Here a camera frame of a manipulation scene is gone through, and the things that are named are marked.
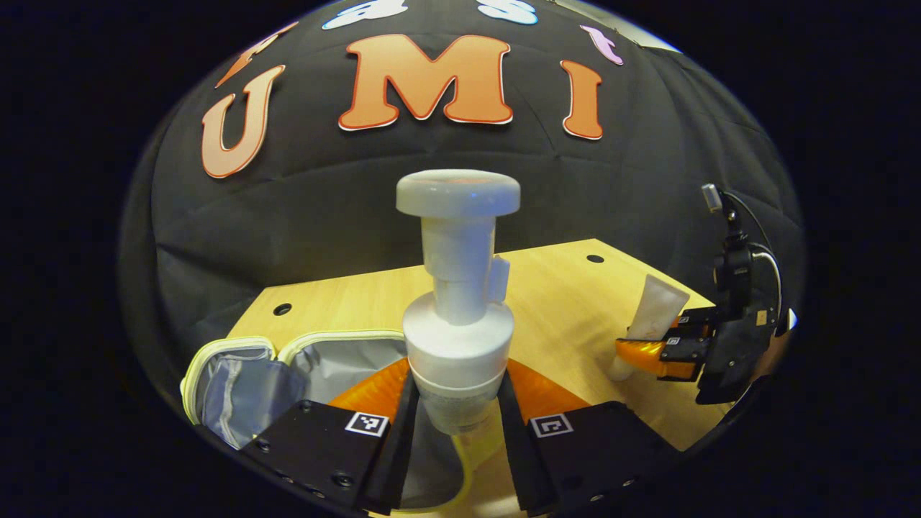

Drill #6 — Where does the white pump bottle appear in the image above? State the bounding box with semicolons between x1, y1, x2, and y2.
396;169;522;436

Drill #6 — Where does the pale yellow suitcase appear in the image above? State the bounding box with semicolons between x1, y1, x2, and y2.
180;330;504;515

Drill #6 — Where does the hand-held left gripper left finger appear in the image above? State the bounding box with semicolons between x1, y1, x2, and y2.
241;358;422;516

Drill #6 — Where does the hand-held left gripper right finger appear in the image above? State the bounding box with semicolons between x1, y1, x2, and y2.
496;360;681;517

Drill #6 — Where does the white squeeze tube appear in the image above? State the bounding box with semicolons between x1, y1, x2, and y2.
608;273;690;382

